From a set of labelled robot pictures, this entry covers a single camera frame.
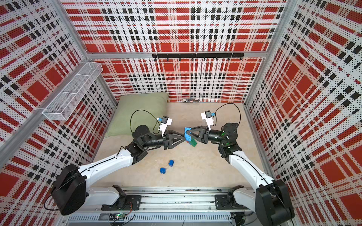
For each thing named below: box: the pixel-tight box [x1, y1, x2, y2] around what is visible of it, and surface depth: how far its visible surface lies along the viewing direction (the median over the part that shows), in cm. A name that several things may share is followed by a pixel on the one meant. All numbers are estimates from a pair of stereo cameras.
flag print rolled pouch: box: [182, 98, 201, 103], surface depth 125 cm
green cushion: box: [105, 92, 169, 138], surface depth 100 cm
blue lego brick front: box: [159, 167, 167, 174], surface depth 86 cm
